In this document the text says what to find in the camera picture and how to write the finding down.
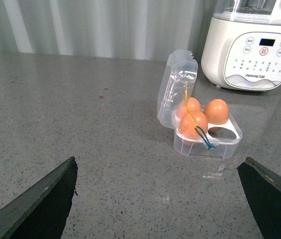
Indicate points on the brown egg back left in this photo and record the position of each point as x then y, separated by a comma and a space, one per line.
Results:
192, 105

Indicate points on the brown egg front left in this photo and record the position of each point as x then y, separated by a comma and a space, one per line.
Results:
186, 126

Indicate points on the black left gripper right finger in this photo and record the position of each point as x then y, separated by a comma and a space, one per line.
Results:
262, 188

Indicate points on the brown egg back right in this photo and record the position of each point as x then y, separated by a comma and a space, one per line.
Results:
217, 112

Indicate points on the yellow and blue rubber band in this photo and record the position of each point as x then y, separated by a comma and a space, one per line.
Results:
201, 132

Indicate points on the white Joyoung blender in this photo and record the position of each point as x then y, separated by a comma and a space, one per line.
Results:
243, 45

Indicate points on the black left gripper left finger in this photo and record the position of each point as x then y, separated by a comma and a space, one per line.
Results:
41, 212

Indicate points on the clear plastic egg box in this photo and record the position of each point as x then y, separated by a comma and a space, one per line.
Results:
181, 67

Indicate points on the brown egg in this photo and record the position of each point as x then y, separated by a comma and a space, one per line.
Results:
192, 105
217, 112
186, 126

